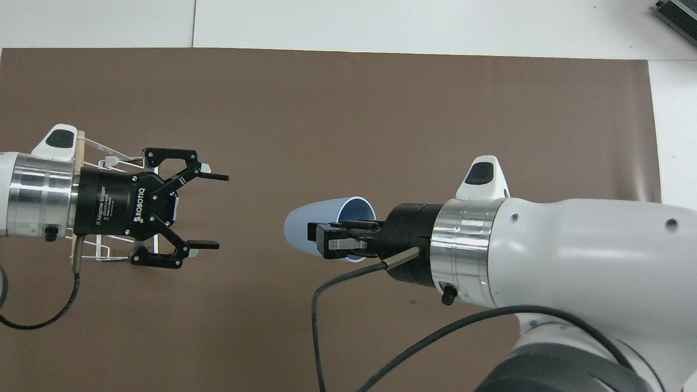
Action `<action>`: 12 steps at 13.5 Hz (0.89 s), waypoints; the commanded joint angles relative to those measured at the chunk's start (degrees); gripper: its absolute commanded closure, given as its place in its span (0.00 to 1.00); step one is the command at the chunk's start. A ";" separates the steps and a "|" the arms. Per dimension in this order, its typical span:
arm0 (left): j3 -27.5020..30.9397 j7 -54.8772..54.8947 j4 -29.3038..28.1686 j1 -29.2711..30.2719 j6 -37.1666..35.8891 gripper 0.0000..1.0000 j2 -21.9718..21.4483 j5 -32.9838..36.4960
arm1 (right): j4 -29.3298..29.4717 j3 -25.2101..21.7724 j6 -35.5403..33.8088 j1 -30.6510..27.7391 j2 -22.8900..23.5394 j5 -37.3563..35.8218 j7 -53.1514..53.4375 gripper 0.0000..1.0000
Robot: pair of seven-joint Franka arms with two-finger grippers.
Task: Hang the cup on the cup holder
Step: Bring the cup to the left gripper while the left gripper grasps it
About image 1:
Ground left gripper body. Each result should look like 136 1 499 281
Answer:
72 166 180 241

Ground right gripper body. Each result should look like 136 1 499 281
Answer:
375 203 443 289

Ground light blue cup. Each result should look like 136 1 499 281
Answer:
284 196 377 264

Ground grey metal device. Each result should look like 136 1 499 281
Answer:
653 0 697 47

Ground white wire cup holder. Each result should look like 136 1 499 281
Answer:
71 130 212 272

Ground black cable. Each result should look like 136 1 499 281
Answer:
311 246 635 392
0 235 88 330

